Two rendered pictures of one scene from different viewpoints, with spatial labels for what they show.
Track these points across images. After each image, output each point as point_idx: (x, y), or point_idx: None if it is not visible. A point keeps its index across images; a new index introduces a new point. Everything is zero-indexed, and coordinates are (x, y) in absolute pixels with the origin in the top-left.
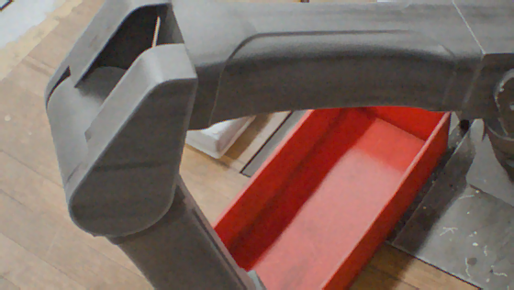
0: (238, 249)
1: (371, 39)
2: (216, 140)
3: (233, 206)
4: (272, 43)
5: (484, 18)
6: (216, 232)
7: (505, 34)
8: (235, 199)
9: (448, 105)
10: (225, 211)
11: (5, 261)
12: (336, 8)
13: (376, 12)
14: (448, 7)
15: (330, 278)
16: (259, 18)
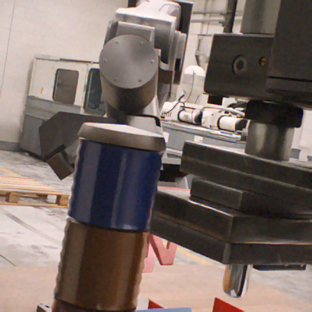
0: None
1: (140, 6)
2: None
3: (237, 308)
4: (144, 2)
5: (145, 13)
6: (222, 306)
7: (131, 12)
8: (242, 308)
9: None
10: (233, 305)
11: (246, 309)
12: (162, 9)
13: (157, 8)
14: (157, 13)
15: (160, 305)
16: (159, 3)
